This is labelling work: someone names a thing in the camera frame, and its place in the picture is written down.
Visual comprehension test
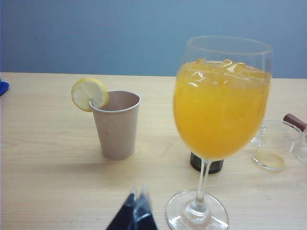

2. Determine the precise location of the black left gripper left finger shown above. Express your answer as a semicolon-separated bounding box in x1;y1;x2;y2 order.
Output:
105;187;139;230

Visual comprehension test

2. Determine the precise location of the blue object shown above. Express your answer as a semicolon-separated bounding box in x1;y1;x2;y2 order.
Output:
0;81;10;97

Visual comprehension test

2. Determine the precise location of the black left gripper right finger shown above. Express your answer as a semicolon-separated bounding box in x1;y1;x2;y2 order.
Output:
133;184;160;230

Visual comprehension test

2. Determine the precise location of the smoky grey measuring cup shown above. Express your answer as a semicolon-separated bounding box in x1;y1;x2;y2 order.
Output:
189;150;225;175

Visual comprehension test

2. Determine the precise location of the lemon slice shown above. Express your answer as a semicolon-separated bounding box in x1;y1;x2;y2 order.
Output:
71;78;109;113

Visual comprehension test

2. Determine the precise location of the clear cup with yellow residue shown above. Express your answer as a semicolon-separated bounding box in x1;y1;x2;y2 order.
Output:
251;119;302;172

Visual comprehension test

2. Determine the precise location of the clear cup with wooden handle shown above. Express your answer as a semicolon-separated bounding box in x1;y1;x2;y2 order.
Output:
283;114;307;166

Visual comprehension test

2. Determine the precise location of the wine glass with orange drink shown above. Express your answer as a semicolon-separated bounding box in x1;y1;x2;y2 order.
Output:
165;35;274;230

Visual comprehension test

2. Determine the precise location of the brown paper cup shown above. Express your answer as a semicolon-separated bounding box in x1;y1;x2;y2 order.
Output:
89;90;142;161

